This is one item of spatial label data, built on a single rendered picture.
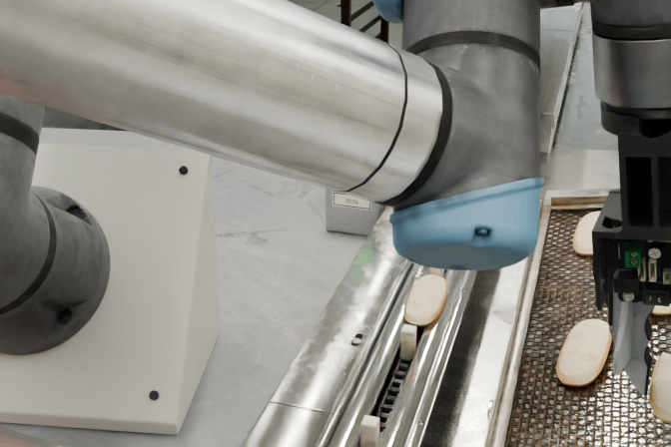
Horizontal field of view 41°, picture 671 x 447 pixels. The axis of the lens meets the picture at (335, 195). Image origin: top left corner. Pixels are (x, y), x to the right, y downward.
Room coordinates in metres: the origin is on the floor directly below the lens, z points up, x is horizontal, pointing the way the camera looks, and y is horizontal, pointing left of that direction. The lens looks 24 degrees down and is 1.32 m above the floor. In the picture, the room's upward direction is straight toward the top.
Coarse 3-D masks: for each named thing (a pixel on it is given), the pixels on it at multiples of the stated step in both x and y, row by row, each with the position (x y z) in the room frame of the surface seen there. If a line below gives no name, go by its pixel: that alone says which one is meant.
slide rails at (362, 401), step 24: (408, 288) 0.81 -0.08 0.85; (456, 288) 0.81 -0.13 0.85; (384, 336) 0.72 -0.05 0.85; (432, 336) 0.72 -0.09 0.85; (384, 360) 0.68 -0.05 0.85; (432, 360) 0.68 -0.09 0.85; (360, 384) 0.64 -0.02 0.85; (408, 384) 0.64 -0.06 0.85; (360, 408) 0.61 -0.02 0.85; (408, 408) 0.61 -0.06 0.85; (336, 432) 0.58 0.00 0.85; (384, 432) 0.58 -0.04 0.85; (408, 432) 0.58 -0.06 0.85
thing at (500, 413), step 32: (544, 224) 0.88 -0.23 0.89; (576, 224) 0.87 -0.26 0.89; (544, 288) 0.74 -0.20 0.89; (512, 320) 0.67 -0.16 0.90; (544, 320) 0.68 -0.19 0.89; (576, 320) 0.68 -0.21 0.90; (512, 352) 0.63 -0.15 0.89; (512, 384) 0.59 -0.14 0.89; (608, 384) 0.58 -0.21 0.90; (512, 416) 0.55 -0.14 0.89; (544, 416) 0.54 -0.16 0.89; (576, 416) 0.54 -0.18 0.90; (608, 416) 0.54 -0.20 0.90
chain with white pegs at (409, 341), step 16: (432, 272) 0.83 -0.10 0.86; (400, 336) 0.70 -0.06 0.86; (416, 336) 0.74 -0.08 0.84; (400, 352) 0.70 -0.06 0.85; (400, 368) 0.69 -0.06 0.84; (400, 384) 0.66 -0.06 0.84; (384, 400) 0.64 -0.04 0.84; (368, 416) 0.57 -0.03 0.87; (384, 416) 0.61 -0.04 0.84; (368, 432) 0.56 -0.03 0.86
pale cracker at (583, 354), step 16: (592, 320) 0.66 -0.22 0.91; (576, 336) 0.63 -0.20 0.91; (592, 336) 0.63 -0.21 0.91; (608, 336) 0.63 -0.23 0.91; (560, 352) 0.62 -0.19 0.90; (576, 352) 0.61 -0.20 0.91; (592, 352) 0.61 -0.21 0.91; (560, 368) 0.59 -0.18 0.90; (576, 368) 0.59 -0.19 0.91; (592, 368) 0.59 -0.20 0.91; (576, 384) 0.57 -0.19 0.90
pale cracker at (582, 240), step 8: (584, 216) 0.88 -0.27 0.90; (592, 216) 0.87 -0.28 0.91; (584, 224) 0.85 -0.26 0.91; (592, 224) 0.84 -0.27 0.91; (576, 232) 0.84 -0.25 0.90; (584, 232) 0.83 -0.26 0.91; (576, 240) 0.82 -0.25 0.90; (584, 240) 0.81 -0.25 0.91; (576, 248) 0.80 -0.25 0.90; (584, 248) 0.80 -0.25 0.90; (592, 248) 0.80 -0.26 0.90
